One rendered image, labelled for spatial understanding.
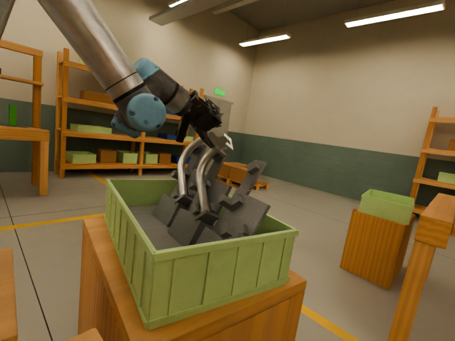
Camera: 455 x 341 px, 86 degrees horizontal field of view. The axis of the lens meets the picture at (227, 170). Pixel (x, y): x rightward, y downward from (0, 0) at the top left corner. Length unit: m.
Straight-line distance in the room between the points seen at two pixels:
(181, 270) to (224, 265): 0.11
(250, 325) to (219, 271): 0.19
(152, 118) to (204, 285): 0.38
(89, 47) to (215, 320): 0.60
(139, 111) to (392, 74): 6.69
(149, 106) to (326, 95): 6.93
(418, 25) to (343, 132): 2.59
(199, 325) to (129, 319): 0.15
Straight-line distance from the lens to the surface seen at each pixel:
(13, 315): 0.60
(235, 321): 0.69
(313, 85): 7.56
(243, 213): 0.71
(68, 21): 0.55
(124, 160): 5.60
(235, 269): 0.63
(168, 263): 0.53
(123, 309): 0.66
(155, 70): 0.68
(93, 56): 0.54
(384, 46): 7.24
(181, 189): 0.93
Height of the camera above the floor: 1.20
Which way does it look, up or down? 9 degrees down
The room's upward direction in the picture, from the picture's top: 8 degrees clockwise
